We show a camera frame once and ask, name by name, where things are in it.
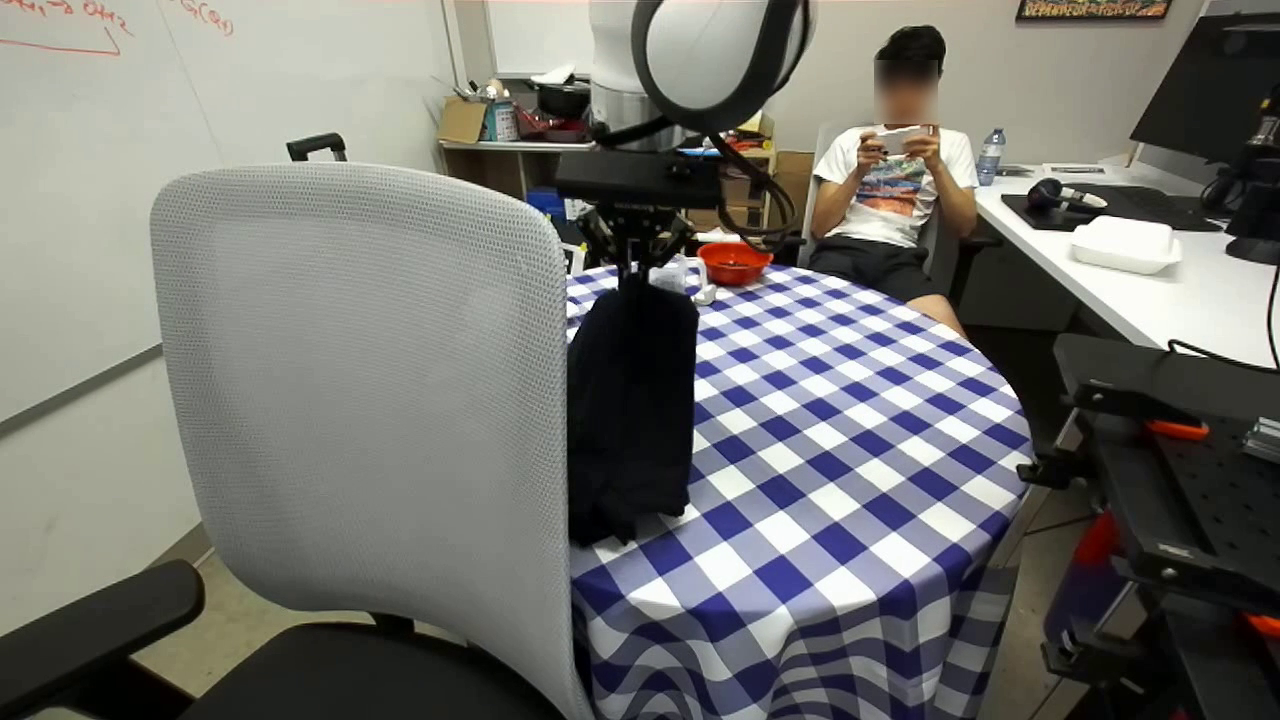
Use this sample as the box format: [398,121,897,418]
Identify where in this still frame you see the gray office chair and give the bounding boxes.
[0,160,597,720]

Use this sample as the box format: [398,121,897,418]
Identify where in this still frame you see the black desk mat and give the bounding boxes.
[999,179,1222,235]

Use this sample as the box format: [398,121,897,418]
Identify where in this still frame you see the white desk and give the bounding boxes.
[966,154,1280,376]

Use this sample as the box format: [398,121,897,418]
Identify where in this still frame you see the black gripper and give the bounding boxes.
[578,197,700,299]

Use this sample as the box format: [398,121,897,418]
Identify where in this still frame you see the black clothing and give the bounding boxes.
[565,278,704,548]

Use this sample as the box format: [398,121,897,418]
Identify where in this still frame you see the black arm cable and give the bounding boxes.
[592,0,814,150]

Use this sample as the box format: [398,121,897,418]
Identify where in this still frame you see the orange handled clamp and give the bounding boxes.
[1138,416,1215,449]

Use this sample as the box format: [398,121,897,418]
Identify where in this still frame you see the blue white checkered tablecloth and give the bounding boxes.
[565,257,1037,720]

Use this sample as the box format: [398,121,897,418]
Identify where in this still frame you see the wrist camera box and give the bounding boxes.
[550,145,730,212]

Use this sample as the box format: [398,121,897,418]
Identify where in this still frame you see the small open cardboard box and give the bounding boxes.
[437,90,494,150]

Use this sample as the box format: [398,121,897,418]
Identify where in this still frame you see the black headphones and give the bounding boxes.
[1019,171,1111,222]

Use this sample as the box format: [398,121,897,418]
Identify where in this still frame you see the seated person in white shirt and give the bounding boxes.
[804,18,990,337]

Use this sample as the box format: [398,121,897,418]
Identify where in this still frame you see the white foam container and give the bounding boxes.
[1069,212,1183,278]

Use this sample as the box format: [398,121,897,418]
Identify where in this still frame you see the wall whiteboard with writing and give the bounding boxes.
[0,0,454,433]

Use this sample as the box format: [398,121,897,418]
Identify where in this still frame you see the black desk device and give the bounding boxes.
[1203,97,1280,266]

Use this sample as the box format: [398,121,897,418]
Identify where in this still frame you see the black robot cart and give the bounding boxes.
[1037,333,1280,720]

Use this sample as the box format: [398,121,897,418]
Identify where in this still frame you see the red bowl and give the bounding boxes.
[696,235,777,293]

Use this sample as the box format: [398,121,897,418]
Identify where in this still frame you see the clear water bottle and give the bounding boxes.
[970,123,1006,193]

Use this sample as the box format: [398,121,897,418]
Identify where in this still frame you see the black computer monitor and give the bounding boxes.
[1127,12,1280,171]

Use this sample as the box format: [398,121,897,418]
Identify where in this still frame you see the wooden storage shelf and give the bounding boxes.
[437,131,814,266]

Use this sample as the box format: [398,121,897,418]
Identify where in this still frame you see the framed wall picture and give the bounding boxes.
[1012,0,1175,22]

